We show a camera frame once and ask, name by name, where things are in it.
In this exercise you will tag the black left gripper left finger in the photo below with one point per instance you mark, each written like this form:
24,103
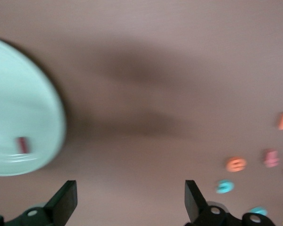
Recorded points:
62,204

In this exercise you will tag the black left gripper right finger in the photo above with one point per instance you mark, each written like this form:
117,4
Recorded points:
195,204

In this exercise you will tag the teal foam letter c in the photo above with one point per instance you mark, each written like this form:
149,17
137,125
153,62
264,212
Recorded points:
222,186

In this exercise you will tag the orange foam letter e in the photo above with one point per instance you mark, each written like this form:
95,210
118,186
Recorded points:
235,163

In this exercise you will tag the dark red foam letter l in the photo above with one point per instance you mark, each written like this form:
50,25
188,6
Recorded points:
22,145

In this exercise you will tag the teal foam letter p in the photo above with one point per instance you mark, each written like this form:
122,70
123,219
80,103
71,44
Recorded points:
259,210

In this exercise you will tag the pink foam letter f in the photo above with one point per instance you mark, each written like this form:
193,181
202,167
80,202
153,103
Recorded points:
271,159

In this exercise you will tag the pale green round plate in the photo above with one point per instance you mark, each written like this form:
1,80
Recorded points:
19,106

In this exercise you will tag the brown table cover mat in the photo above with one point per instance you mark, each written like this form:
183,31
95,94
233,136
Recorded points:
155,47

